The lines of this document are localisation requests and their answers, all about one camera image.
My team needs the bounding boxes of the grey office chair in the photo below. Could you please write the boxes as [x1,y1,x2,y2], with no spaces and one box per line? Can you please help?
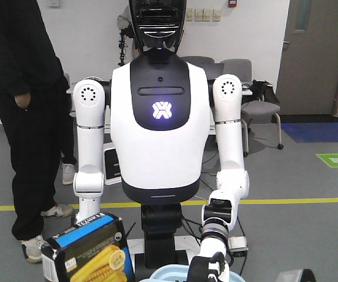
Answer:
[222,59,283,156]

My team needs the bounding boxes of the standing person in black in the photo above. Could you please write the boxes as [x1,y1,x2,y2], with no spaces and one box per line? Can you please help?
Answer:
[0,1,73,263]

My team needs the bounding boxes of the white humanoid robot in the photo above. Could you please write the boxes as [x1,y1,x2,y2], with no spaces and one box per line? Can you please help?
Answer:
[73,1,249,281]

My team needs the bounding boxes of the blue plastic shopping basket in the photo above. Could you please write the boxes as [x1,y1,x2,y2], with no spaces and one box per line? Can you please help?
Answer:
[149,263,246,282]

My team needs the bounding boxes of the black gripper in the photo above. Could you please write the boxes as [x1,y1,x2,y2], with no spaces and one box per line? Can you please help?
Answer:
[275,267,317,282]

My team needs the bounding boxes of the blue floor mat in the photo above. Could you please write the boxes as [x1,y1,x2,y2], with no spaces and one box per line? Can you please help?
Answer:
[282,122,338,143]

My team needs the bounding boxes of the black Franzzi cookie box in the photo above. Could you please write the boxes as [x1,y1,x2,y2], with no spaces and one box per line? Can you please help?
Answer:
[41,213,136,281]

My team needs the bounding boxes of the grey door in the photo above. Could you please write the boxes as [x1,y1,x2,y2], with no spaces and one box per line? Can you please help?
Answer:
[276,1,338,115]

